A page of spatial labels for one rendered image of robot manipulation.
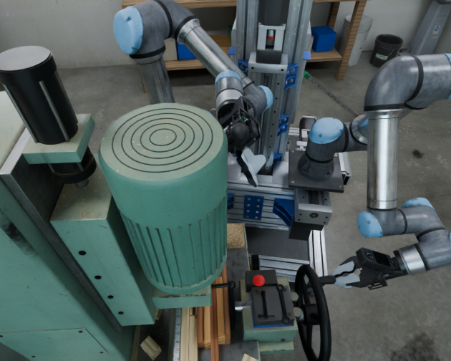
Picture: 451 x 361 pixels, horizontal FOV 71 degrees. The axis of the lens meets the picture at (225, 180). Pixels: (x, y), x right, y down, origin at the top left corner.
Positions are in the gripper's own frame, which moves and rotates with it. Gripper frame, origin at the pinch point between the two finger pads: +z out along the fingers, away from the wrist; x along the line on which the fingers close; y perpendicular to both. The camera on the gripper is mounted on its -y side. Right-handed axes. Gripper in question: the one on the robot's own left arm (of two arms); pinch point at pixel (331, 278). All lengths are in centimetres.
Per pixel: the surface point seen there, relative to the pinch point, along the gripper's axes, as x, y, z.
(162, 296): -10, -39, 31
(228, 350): -18.0, -17.3, 26.7
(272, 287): -6.5, -19.6, 11.4
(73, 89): 262, -10, 200
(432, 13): 307, 141, -156
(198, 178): -13, -70, 0
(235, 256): 8.5, -14.9, 23.7
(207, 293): -10.0, -34.0, 22.0
